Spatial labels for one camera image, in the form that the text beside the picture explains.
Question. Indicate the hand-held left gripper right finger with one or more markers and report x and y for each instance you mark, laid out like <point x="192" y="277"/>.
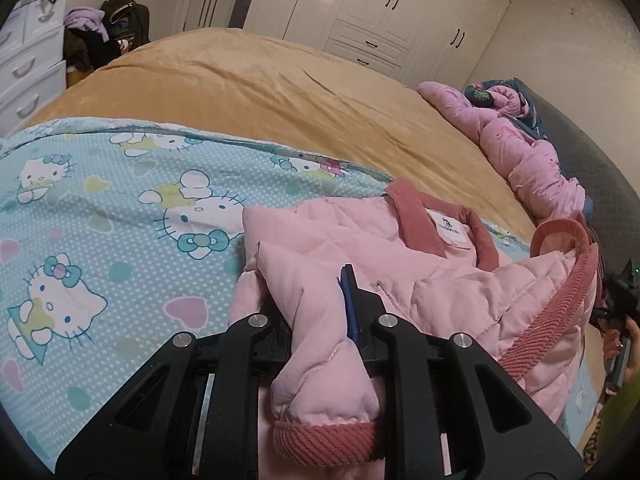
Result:
<point x="350" y="305"/>

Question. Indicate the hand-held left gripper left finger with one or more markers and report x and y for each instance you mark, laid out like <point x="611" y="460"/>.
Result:
<point x="265" y="332"/>

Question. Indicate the pink padded jacket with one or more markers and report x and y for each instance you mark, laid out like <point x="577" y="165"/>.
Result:
<point x="440" y="280"/>

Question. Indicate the dark clothes pile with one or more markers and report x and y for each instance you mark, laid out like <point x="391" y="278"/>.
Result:
<point x="92" y="52"/>

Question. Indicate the person's right hand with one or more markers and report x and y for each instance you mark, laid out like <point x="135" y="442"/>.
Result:
<point x="612" y="344"/>

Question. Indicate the green cloth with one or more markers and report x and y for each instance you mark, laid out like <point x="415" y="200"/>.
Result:
<point x="615" y="420"/>

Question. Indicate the dark grey headboard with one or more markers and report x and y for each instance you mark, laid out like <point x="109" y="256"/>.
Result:
<point x="590" y="150"/>

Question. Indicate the cartoon cat printed blanket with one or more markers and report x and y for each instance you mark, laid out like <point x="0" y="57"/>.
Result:
<point x="100" y="220"/>

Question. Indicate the pink quilt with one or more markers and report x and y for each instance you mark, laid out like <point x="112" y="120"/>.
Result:
<point x="500" y="130"/>

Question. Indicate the tan bed sheet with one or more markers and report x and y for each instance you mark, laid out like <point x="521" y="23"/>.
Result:
<point x="250" y="90"/>

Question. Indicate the white wardrobe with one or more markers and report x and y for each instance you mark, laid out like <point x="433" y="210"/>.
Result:
<point x="400" y="10"/>

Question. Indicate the black bag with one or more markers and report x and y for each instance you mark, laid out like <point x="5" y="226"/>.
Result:
<point x="130" y="15"/>

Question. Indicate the white drawer chest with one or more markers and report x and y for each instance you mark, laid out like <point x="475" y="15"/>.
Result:
<point x="25" y="60"/>

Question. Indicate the purple cloth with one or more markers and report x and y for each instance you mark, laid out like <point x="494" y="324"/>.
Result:
<point x="82" y="17"/>

